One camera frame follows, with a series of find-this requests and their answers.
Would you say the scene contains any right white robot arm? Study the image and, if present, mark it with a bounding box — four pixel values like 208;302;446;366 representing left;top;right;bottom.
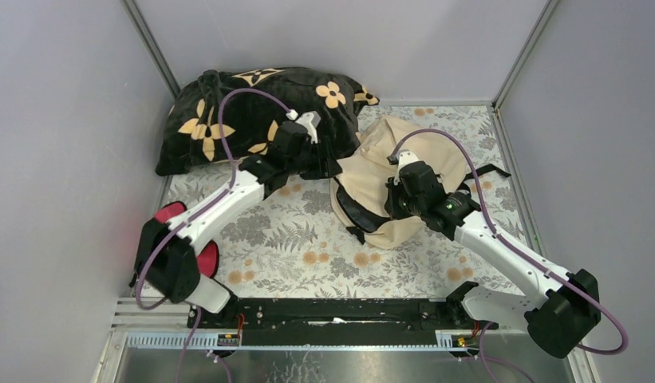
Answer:
385;160;601;359

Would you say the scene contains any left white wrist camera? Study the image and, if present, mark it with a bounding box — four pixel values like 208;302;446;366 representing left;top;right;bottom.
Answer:
286;109;321;144

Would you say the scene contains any beige canvas student bag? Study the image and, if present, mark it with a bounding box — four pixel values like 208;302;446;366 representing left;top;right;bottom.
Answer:
330;116;472;250

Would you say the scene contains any black floral pillow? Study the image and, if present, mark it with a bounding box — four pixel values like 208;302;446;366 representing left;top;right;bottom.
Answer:
155;67;379;176

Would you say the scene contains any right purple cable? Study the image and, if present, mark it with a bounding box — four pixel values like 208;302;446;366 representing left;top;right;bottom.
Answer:
388;128;629;383

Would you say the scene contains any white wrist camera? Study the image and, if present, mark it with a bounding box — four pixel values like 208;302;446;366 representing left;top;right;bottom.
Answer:
286;109;321;144
389;149;420;184

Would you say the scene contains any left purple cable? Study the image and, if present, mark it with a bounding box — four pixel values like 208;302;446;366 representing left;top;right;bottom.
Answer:
135;88;299;383

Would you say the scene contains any purple cable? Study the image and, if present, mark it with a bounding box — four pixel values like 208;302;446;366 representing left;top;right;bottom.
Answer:
388;128;629;383
135;88;299;383

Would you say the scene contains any floral patterned table mat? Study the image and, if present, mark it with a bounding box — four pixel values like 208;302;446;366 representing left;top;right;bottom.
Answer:
159;105;528;298

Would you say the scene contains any red and black pouch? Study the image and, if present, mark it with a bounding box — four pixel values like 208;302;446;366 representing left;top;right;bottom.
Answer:
153;201;219;279

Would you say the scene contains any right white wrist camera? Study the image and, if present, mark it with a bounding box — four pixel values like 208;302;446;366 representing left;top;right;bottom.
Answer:
389;149;420;184

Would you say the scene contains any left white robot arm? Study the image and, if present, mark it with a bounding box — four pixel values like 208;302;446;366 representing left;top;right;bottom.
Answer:
135;112;341;328

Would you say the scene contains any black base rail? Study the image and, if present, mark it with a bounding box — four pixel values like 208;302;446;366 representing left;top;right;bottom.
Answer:
187;298;487;349

